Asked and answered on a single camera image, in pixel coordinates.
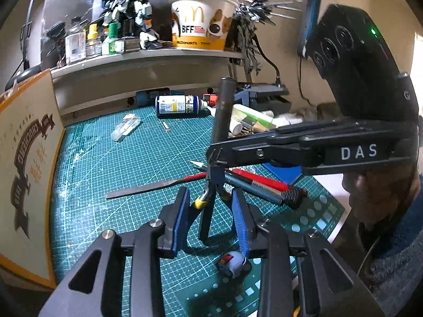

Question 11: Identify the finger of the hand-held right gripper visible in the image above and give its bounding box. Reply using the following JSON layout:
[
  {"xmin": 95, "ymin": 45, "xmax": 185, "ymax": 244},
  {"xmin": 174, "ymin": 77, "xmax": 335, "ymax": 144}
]
[
  {"xmin": 228, "ymin": 118, "xmax": 398, "ymax": 146},
  {"xmin": 206, "ymin": 138, "xmax": 328, "ymax": 168}
]

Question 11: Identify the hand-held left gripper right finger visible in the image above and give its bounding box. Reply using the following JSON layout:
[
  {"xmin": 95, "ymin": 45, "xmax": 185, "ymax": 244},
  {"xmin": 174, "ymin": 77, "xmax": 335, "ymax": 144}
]
[{"xmin": 231, "ymin": 188, "xmax": 385, "ymax": 317}]

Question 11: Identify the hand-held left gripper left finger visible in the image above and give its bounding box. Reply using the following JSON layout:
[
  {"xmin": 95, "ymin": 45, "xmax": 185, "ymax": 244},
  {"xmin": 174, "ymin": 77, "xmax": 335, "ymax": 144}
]
[{"xmin": 43, "ymin": 187, "xmax": 191, "ymax": 317}]

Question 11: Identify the metal file red handle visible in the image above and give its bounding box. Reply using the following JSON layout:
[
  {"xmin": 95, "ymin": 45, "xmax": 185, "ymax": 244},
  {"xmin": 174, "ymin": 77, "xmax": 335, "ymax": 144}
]
[{"xmin": 106, "ymin": 172, "xmax": 212, "ymax": 199}]

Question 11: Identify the dark grey cylindrical tool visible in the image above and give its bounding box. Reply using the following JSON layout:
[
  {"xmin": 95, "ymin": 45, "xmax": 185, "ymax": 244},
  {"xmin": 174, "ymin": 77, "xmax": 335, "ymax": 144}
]
[{"xmin": 211, "ymin": 77, "xmax": 237, "ymax": 152}]

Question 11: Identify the brown cardboard box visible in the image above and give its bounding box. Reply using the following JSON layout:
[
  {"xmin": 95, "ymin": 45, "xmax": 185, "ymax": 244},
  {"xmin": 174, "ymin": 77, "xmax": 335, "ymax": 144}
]
[{"xmin": 0, "ymin": 69, "xmax": 67, "ymax": 291}]

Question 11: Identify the person's right forearm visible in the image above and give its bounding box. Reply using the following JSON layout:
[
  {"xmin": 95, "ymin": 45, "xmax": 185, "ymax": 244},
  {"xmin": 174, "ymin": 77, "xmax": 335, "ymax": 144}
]
[{"xmin": 357, "ymin": 175, "xmax": 423, "ymax": 317}]

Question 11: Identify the person's right hand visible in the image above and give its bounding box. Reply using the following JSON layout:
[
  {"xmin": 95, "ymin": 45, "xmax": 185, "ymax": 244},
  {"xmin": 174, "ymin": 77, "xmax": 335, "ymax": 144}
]
[{"xmin": 341, "ymin": 168, "xmax": 419, "ymax": 228}]

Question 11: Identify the blue rectangular block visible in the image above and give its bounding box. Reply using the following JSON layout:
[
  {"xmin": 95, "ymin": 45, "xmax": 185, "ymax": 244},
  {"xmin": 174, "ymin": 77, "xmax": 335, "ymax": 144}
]
[{"xmin": 269, "ymin": 165, "xmax": 308, "ymax": 185}]

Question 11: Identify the grey blue pen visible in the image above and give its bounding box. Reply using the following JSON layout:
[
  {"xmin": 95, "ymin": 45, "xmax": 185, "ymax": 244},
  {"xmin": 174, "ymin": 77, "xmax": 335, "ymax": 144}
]
[{"xmin": 225, "ymin": 173, "xmax": 286, "ymax": 203}]

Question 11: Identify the white glue bottle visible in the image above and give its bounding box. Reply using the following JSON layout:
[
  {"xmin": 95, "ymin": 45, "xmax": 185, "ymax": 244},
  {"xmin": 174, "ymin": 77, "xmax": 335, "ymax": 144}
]
[{"xmin": 208, "ymin": 105, "xmax": 243, "ymax": 136}]

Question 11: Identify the small grey plastic gadget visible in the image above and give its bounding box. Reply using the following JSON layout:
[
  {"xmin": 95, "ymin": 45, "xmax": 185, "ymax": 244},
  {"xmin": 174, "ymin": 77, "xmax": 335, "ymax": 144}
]
[{"xmin": 216, "ymin": 251, "xmax": 252, "ymax": 278}]

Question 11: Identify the pile of white plastic parts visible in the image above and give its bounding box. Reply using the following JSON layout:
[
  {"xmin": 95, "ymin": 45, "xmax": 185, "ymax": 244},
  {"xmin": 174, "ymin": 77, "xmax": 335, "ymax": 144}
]
[{"xmin": 274, "ymin": 112, "xmax": 308, "ymax": 126}]

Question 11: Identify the wooden brush green white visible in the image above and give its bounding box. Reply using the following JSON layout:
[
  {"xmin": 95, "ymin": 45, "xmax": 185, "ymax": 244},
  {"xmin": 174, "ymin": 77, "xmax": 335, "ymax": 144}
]
[{"xmin": 233, "ymin": 104, "xmax": 276, "ymax": 128}]

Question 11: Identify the blue white power strip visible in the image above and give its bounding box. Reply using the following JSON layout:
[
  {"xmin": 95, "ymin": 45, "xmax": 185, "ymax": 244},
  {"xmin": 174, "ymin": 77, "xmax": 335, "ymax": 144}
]
[{"xmin": 297, "ymin": 0, "xmax": 323, "ymax": 57}]

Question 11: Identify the black gooseneck stand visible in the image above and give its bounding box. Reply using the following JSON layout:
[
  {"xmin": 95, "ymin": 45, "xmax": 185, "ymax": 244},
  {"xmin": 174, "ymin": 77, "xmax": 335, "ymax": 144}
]
[{"xmin": 256, "ymin": 38, "xmax": 289, "ymax": 91}]

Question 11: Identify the green cutting mat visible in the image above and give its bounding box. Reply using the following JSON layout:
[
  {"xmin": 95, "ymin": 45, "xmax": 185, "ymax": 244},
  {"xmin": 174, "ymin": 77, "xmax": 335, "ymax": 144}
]
[{"xmin": 49, "ymin": 104, "xmax": 346, "ymax": 317}]

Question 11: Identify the white blue spray can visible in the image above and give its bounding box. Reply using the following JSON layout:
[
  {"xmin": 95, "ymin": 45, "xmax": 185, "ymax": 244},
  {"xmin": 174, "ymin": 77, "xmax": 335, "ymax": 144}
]
[{"xmin": 155, "ymin": 95, "xmax": 209, "ymax": 118}]

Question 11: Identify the clear plastic pack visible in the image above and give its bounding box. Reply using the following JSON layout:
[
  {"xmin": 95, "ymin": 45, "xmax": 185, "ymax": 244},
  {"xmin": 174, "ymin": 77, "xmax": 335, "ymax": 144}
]
[{"xmin": 111, "ymin": 114, "xmax": 141, "ymax": 142}]

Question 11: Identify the dark winged model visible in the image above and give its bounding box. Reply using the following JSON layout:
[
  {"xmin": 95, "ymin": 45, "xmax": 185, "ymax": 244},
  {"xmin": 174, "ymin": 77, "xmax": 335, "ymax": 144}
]
[{"xmin": 231, "ymin": 0, "xmax": 303, "ymax": 73}]

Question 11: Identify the dark blue capped bottle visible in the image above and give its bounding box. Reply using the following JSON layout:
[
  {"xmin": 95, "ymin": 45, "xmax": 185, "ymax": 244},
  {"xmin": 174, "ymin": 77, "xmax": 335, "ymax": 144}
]
[{"xmin": 135, "ymin": 88, "xmax": 172, "ymax": 107}]

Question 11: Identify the paper bucket dog print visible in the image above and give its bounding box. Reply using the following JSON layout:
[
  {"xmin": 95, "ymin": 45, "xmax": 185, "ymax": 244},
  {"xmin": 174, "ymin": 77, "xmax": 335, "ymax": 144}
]
[{"xmin": 167, "ymin": 0, "xmax": 239, "ymax": 52}]

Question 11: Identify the white riser shelf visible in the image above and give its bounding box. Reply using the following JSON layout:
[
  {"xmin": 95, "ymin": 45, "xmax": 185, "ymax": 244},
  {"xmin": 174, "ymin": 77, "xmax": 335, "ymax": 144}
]
[{"xmin": 49, "ymin": 48, "xmax": 252, "ymax": 119}]

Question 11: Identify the small dark box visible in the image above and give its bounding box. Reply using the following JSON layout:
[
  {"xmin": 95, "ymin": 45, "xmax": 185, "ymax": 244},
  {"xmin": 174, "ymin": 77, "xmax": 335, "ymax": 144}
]
[{"xmin": 124, "ymin": 36, "xmax": 141, "ymax": 52}]

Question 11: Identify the white blue robot model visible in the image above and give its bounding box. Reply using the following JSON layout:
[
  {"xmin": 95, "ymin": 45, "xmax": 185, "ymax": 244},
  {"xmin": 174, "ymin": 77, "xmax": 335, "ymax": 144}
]
[{"xmin": 99, "ymin": 0, "xmax": 172, "ymax": 50}]

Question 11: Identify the green capped bottle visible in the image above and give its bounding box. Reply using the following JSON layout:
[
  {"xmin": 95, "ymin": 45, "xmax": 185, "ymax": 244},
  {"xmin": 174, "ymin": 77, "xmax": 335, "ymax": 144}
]
[{"xmin": 101, "ymin": 21, "xmax": 119, "ymax": 56}]

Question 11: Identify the yellow capped bottle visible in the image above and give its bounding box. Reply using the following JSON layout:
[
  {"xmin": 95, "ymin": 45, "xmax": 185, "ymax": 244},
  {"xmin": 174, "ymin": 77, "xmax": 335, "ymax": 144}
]
[{"xmin": 85, "ymin": 23, "xmax": 101, "ymax": 59}]

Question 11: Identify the clear glass bottle white label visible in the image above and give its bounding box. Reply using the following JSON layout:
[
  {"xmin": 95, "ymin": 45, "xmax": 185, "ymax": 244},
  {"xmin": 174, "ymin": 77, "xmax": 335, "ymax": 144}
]
[{"xmin": 64, "ymin": 21, "xmax": 87, "ymax": 65}]

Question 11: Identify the small black object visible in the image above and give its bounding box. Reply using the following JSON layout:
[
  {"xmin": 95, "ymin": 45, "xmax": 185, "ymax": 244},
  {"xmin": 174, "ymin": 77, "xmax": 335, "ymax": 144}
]
[{"xmin": 46, "ymin": 21, "xmax": 67, "ymax": 50}]

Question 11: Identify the silver tool black wrapped handle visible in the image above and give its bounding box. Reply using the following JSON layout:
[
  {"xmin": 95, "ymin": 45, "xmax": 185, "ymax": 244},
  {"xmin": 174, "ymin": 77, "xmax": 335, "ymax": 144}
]
[{"xmin": 188, "ymin": 160, "xmax": 308, "ymax": 209}]

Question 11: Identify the black power cable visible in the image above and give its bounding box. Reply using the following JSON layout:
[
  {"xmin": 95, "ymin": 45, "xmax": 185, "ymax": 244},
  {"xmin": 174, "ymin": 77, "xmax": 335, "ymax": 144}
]
[{"xmin": 298, "ymin": 54, "xmax": 313, "ymax": 104}]

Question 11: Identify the grey triangular frame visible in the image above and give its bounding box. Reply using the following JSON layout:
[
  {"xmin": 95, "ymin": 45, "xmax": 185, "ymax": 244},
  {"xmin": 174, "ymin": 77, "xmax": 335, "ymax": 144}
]
[{"xmin": 233, "ymin": 84, "xmax": 289, "ymax": 106}]

